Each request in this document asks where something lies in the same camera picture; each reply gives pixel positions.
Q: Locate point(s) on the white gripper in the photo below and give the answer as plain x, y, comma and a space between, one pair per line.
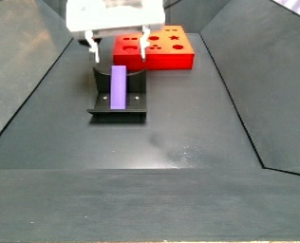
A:
110, 17

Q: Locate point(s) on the purple rectangular block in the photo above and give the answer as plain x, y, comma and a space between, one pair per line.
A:
118, 87

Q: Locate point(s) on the red shape sorter board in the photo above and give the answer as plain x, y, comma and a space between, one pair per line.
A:
170, 51

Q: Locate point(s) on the black angled fixture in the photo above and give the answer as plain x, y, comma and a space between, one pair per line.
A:
134, 112

